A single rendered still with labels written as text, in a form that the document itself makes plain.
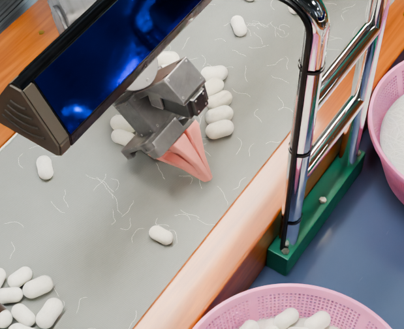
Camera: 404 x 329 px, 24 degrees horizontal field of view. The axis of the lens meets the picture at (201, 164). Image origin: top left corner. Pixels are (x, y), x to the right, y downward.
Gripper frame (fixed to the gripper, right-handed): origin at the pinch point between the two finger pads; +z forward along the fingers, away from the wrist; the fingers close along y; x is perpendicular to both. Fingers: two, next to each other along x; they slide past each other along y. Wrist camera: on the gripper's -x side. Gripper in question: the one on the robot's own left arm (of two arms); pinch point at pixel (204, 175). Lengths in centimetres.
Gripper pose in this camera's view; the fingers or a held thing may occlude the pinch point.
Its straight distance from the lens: 117.3
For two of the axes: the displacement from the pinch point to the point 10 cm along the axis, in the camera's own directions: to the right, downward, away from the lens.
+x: -5.4, 1.6, 8.3
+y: 5.6, -6.6, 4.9
